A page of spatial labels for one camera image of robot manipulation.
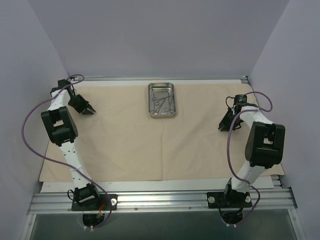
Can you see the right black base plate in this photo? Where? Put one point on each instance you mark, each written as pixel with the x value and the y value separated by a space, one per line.
pixel 224 200

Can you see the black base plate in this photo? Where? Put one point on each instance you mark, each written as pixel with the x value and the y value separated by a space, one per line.
pixel 224 200
pixel 103 203

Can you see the aluminium front rail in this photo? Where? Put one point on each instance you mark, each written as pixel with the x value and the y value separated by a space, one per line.
pixel 158 202

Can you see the steel surgical scissors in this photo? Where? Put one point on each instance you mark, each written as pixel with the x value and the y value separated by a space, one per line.
pixel 156 101

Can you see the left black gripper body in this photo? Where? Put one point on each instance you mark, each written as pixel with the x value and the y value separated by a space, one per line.
pixel 83 106

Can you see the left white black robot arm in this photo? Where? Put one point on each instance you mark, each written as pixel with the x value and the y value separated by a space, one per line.
pixel 62 132

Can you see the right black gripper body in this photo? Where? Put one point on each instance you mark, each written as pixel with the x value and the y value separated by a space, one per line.
pixel 227 121

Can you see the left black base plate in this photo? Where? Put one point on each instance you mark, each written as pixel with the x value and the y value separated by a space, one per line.
pixel 103 203

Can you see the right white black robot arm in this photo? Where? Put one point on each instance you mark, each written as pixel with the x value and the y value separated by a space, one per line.
pixel 264 147

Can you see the beige cloth wrap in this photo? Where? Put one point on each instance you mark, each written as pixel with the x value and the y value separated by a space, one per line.
pixel 121 142

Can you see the steel instrument tray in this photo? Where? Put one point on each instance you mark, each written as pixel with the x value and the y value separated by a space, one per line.
pixel 162 88

